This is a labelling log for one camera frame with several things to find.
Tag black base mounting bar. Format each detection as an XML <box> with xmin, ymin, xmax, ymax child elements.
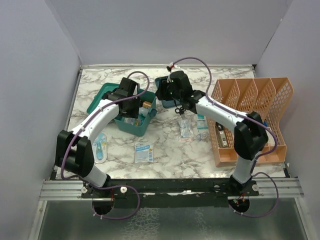
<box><xmin>81</xmin><ymin>177</ymin><xmax>259</xmax><ymax>209</ymax></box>

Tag dark teal divided tray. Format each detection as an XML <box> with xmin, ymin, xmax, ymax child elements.
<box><xmin>154</xmin><ymin>76</ymin><xmax>176</xmax><ymax>109</ymax></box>

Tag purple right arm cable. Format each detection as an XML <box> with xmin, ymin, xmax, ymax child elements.
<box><xmin>166</xmin><ymin>57</ymin><xmax>280</xmax><ymax>218</ymax></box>

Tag teal medicine box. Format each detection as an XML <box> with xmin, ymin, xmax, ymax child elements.
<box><xmin>86</xmin><ymin>82</ymin><xmax>157</xmax><ymax>137</ymax></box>

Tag brown bottle orange cap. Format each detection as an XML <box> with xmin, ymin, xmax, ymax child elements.
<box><xmin>142</xmin><ymin>101</ymin><xmax>152</xmax><ymax>109</ymax></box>

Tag blue gauze dressing pack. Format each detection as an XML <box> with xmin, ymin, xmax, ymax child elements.
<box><xmin>134</xmin><ymin>143</ymin><xmax>154</xmax><ymax>163</ymax></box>

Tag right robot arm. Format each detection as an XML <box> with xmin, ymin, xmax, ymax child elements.
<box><xmin>155</xmin><ymin>70</ymin><xmax>269</xmax><ymax>196</ymax></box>

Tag thermometer blister pack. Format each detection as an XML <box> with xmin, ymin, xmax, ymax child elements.
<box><xmin>92</xmin><ymin>133</ymin><xmax>108</xmax><ymax>164</ymax></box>

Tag peach plastic file organizer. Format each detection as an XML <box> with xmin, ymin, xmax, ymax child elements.
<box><xmin>209</xmin><ymin>77</ymin><xmax>295</xmax><ymax>168</ymax></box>

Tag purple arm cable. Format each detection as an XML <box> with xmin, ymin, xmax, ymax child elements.
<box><xmin>59</xmin><ymin>71</ymin><xmax>151</xmax><ymax>221</ymax></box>
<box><xmin>166</xmin><ymin>57</ymin><xmax>280</xmax><ymax>218</ymax></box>

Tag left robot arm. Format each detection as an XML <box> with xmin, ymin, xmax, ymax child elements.
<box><xmin>55</xmin><ymin>77</ymin><xmax>140</xmax><ymax>198</ymax></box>

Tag white plastic bottle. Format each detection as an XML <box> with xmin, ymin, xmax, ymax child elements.
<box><xmin>138</xmin><ymin>107</ymin><xmax>149</xmax><ymax>117</ymax></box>

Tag blue cotton swab bag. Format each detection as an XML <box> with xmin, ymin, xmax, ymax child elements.
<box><xmin>122</xmin><ymin>117</ymin><xmax>144</xmax><ymax>127</ymax></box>

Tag black handled scissors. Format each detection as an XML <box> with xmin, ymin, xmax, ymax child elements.
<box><xmin>174</xmin><ymin>107</ymin><xmax>186</xmax><ymax>120</ymax></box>

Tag small teal white sachet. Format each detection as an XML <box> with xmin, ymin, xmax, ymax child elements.
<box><xmin>196</xmin><ymin>114</ymin><xmax>208</xmax><ymax>130</ymax></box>

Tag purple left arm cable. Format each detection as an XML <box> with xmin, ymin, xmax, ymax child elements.
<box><xmin>59</xmin><ymin>71</ymin><xmax>151</xmax><ymax>221</ymax></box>

